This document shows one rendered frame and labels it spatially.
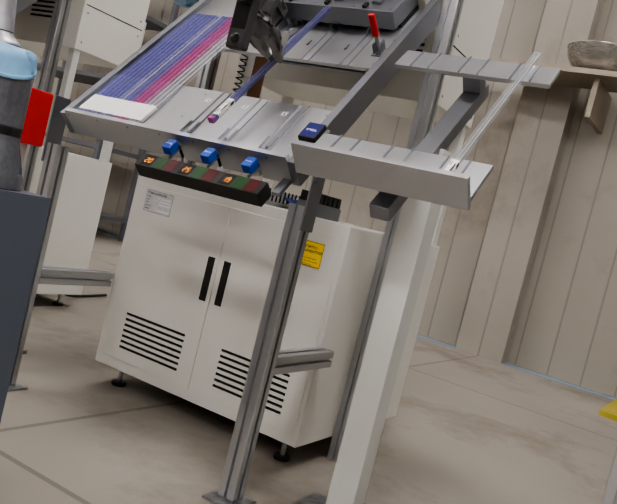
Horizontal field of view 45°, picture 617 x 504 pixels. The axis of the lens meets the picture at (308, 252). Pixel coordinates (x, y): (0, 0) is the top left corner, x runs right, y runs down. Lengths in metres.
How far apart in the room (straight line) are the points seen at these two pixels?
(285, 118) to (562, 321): 3.39
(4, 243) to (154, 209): 0.91
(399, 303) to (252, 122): 0.53
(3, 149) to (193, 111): 0.64
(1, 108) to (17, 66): 0.07
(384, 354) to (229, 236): 0.64
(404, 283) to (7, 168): 0.76
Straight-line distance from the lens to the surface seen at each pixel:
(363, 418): 1.55
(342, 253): 1.81
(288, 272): 1.53
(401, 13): 1.95
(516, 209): 4.79
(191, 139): 1.68
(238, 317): 1.95
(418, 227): 1.50
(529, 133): 4.85
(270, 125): 1.68
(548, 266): 4.86
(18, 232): 1.30
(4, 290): 1.31
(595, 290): 4.80
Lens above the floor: 0.64
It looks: 3 degrees down
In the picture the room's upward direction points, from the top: 14 degrees clockwise
